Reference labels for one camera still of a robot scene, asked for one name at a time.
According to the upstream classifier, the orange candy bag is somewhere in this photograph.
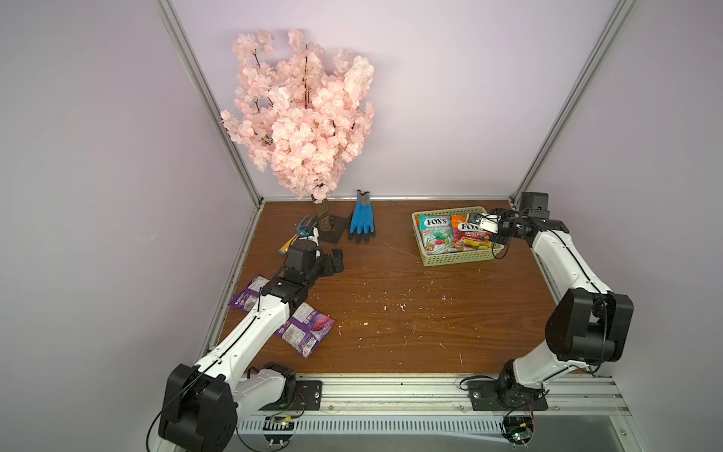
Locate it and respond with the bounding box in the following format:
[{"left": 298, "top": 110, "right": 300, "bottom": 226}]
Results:
[{"left": 450, "top": 216, "right": 491, "bottom": 252}]

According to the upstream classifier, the purple candy bag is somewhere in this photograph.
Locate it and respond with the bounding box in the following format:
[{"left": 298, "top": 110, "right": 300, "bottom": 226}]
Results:
[
  {"left": 275, "top": 302, "right": 336, "bottom": 358},
  {"left": 228, "top": 275, "right": 269, "bottom": 312}
]

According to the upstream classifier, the teal candy bag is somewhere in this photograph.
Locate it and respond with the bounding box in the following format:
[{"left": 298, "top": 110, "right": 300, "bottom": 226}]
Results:
[{"left": 418, "top": 215, "right": 455, "bottom": 255}]

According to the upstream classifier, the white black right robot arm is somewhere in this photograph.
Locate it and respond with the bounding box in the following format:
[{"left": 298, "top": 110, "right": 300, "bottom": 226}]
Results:
[{"left": 482, "top": 192, "right": 634, "bottom": 407}]

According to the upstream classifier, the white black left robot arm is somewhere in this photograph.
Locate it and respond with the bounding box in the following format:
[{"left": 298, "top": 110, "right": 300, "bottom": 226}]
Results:
[{"left": 150, "top": 239, "right": 344, "bottom": 451}]

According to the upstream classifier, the light green plastic basket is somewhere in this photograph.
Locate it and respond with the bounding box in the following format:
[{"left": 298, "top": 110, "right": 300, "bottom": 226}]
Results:
[{"left": 412, "top": 206, "right": 505, "bottom": 267}]

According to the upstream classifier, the teal yellow garden fork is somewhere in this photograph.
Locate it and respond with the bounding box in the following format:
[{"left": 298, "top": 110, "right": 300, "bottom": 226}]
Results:
[{"left": 279, "top": 216, "right": 318, "bottom": 255}]

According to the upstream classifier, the blue black garden glove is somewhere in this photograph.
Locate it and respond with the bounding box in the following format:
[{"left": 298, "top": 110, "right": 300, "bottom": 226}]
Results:
[{"left": 348, "top": 189, "right": 376, "bottom": 243}]

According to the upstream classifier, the pink blossom artificial tree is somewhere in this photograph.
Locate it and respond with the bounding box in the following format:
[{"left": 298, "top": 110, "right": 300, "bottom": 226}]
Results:
[{"left": 220, "top": 29, "right": 375, "bottom": 206}]

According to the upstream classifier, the left green circuit board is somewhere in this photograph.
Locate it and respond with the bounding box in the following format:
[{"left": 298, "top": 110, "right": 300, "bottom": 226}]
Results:
[{"left": 262, "top": 416, "right": 297, "bottom": 450}]

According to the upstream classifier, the green circuit board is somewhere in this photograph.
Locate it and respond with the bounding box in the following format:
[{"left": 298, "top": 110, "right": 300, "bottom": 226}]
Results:
[
  {"left": 502, "top": 416, "right": 535, "bottom": 446},
  {"left": 262, "top": 416, "right": 297, "bottom": 450}
]

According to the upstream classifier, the right green circuit board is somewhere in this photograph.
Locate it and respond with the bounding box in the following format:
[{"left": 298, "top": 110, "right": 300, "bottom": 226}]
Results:
[{"left": 502, "top": 416, "right": 535, "bottom": 446}]

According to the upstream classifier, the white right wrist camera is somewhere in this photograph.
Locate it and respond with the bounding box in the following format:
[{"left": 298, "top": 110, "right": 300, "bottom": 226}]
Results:
[{"left": 467, "top": 212, "right": 499, "bottom": 234}]

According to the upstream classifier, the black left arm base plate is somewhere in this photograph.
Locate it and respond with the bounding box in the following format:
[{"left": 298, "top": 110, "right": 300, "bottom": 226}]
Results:
[{"left": 261, "top": 380, "right": 324, "bottom": 412}]

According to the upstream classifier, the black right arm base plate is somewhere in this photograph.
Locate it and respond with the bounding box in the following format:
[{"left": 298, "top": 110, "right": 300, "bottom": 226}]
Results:
[{"left": 465, "top": 380, "right": 549, "bottom": 412}]

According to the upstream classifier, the aluminium mounting rail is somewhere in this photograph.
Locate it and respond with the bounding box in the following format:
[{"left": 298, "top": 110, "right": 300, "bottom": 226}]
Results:
[{"left": 230, "top": 374, "right": 648, "bottom": 451}]

